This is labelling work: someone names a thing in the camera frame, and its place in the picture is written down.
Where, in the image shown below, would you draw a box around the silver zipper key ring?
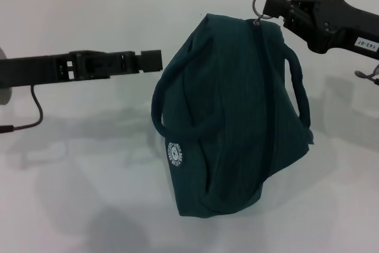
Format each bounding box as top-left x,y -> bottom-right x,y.
252,0 -> 279,26

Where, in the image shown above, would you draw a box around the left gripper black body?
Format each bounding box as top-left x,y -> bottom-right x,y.
0,50 -> 89,88

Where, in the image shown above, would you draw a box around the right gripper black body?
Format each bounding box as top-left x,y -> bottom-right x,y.
307,0 -> 379,60

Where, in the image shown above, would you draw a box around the arm dark cable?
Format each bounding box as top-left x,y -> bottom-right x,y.
0,85 -> 44,134
354,63 -> 379,87

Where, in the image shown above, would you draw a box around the dark teal lunch bag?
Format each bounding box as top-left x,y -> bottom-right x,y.
150,12 -> 314,219

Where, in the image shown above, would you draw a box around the right arm dark cable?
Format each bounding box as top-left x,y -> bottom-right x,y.
354,63 -> 379,87

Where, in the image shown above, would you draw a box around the left arm dark cable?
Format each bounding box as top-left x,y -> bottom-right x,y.
0,85 -> 44,134

